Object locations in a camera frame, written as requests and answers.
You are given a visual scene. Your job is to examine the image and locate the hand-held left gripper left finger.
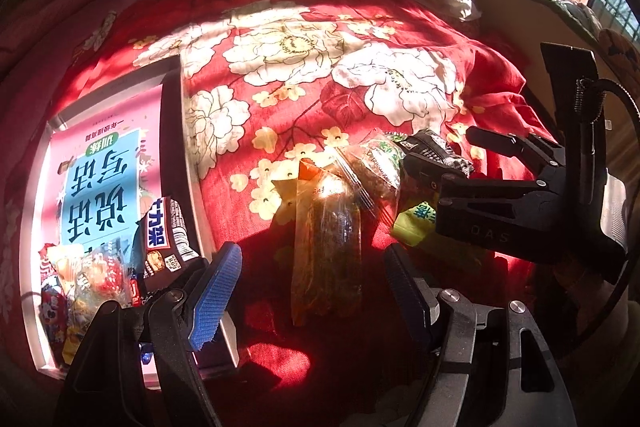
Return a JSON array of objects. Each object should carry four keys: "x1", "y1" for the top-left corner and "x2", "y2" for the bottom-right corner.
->
[{"x1": 52, "y1": 242, "x2": 243, "y2": 427}]

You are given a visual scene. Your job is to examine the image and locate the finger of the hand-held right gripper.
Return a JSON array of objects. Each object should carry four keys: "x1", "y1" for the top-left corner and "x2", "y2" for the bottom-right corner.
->
[
  {"x1": 467, "y1": 126, "x2": 566, "y2": 168},
  {"x1": 402, "y1": 152, "x2": 566, "y2": 253}
]

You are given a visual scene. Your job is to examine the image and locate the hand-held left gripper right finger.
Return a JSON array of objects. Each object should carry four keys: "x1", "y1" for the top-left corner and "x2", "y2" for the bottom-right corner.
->
[{"x1": 384, "y1": 243, "x2": 576, "y2": 427}]

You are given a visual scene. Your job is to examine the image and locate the black snack packet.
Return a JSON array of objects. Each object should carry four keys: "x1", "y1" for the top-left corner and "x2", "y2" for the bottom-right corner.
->
[{"x1": 400, "y1": 129, "x2": 475, "y2": 180}]

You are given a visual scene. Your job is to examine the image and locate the yellow snack packet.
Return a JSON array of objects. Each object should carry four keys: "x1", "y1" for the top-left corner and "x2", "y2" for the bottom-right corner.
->
[{"x1": 390, "y1": 202, "x2": 441, "y2": 248}]

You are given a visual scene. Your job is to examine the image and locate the brown chocolate bar packet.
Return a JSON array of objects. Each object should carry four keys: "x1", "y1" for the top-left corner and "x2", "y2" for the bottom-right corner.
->
[{"x1": 131, "y1": 196, "x2": 201, "y2": 293}]

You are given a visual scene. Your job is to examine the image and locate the long orange snack packet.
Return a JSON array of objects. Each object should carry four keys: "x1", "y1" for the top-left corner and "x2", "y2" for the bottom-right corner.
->
[{"x1": 290, "y1": 159, "x2": 363, "y2": 328}]

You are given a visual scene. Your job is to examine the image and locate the round cake clear packet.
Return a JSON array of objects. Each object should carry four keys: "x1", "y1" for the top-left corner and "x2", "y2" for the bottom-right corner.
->
[{"x1": 335, "y1": 129, "x2": 408, "y2": 228}]

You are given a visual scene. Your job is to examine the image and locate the clear pastry packet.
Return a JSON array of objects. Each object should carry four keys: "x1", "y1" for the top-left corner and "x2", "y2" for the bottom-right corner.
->
[{"x1": 55, "y1": 252, "x2": 128, "y2": 333}]

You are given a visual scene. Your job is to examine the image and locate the red blue snack packet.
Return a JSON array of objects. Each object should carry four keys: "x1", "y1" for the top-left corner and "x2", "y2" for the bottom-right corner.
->
[{"x1": 40, "y1": 287, "x2": 70, "y2": 348}]

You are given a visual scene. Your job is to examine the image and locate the box with pink book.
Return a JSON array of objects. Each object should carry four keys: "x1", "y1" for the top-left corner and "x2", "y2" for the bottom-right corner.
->
[{"x1": 20, "y1": 67, "x2": 241, "y2": 380}]

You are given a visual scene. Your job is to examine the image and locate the red white striped candy packet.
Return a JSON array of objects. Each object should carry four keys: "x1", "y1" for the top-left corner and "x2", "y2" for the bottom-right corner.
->
[{"x1": 39, "y1": 244, "x2": 68, "y2": 293}]

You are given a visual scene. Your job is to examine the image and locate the red floral blanket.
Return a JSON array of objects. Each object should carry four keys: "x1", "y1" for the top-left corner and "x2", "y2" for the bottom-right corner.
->
[{"x1": 50, "y1": 0, "x2": 556, "y2": 427}]

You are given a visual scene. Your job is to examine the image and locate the orange patterned cushion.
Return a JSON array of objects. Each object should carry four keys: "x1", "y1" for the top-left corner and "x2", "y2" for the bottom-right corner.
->
[{"x1": 597, "y1": 27, "x2": 640, "y2": 98}]

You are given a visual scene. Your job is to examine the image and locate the pink picture book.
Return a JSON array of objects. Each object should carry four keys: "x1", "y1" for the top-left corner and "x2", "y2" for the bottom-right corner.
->
[{"x1": 47, "y1": 87, "x2": 211, "y2": 373}]

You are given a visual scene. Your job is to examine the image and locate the black cable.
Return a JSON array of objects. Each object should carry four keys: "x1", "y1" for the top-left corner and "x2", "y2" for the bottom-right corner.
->
[{"x1": 575, "y1": 77, "x2": 640, "y2": 353}]

